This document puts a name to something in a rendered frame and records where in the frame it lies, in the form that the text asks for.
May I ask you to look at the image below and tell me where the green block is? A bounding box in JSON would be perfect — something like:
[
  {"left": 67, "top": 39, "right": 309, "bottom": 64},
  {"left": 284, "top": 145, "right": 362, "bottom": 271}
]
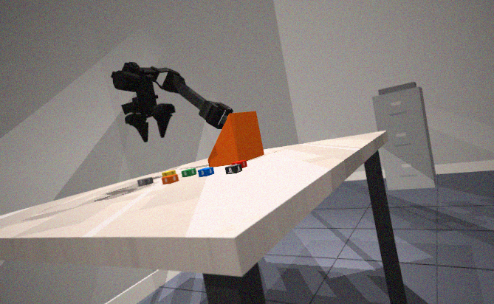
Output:
[{"left": 182, "top": 168, "right": 197, "bottom": 177}]

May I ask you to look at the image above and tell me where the blue block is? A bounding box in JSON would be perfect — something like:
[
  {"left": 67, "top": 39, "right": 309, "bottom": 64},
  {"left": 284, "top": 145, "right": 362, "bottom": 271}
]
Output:
[{"left": 198, "top": 167, "right": 214, "bottom": 177}]

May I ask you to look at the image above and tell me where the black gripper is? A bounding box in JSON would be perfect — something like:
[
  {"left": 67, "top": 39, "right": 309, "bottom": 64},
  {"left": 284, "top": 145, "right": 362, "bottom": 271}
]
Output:
[{"left": 125, "top": 91, "right": 176, "bottom": 142}]

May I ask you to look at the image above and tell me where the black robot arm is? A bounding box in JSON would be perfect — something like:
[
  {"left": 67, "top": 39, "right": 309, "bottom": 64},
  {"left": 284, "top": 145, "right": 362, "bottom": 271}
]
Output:
[{"left": 111, "top": 62, "right": 233, "bottom": 129}]

